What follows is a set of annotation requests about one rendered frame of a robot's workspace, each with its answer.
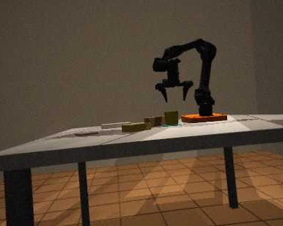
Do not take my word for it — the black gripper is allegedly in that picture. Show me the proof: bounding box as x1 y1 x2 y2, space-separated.
155 71 193 103

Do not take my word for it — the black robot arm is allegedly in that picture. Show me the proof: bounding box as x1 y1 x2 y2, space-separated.
152 38 216 117

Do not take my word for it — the orange wooden bar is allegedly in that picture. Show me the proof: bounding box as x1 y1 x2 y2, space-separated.
144 116 166 127

